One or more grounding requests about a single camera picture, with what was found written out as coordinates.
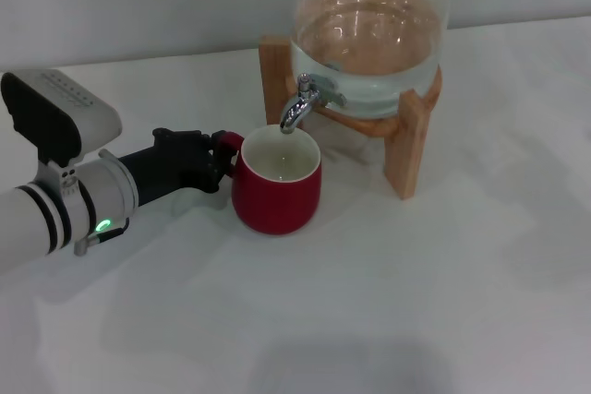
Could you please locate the red ceramic cup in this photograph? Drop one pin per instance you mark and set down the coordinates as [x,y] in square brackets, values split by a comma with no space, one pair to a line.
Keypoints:
[277,200]

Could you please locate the chrome faucet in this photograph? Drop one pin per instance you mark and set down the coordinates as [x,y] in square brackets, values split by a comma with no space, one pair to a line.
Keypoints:
[300,105]

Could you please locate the wooden dispenser stand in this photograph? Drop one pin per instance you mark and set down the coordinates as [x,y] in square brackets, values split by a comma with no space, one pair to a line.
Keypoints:
[408,154]

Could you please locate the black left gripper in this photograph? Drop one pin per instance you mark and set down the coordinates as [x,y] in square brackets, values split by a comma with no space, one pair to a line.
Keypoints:
[171,163]

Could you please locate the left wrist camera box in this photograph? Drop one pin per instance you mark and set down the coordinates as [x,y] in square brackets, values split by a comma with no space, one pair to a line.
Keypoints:
[51,112]

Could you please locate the clear glass water dispenser jar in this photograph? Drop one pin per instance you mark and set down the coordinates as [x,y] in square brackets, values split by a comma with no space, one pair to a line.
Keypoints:
[369,85]

